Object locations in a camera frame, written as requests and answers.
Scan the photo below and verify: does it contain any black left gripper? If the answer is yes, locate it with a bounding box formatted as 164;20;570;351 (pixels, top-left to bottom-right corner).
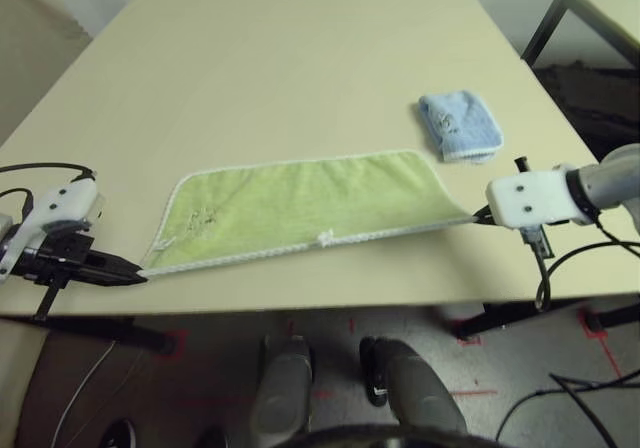
21;234;150;323

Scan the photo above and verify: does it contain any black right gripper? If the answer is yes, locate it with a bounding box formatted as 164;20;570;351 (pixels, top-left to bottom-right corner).
472;155;532;226

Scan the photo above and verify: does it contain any green towel with white trim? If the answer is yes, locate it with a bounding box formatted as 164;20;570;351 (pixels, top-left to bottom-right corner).
139;148;481;277

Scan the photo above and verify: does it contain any folded light blue towel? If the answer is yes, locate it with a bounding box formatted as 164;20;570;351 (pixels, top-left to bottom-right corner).
417;89;505;164

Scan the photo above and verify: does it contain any black table leg bar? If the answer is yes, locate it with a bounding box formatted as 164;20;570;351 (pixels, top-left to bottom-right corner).
0;312;181;357
452;297;640;342

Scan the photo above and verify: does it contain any grey left robot leg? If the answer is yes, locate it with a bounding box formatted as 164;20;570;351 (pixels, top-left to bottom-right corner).
249;335;315;434

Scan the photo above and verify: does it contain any beige fabric cover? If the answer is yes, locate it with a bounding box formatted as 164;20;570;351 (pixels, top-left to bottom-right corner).
0;0;94;144

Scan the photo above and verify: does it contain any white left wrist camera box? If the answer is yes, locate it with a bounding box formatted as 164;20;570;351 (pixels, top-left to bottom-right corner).
0;176;107;283

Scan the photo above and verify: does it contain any thin white floor cable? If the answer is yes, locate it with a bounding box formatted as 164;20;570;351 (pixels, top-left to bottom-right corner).
52;341;117;448

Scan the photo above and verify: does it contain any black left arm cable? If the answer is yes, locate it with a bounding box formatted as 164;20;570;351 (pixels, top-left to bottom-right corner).
0;162;99;219

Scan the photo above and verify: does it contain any side table with black frame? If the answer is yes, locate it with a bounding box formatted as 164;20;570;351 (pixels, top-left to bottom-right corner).
519;0;640;69

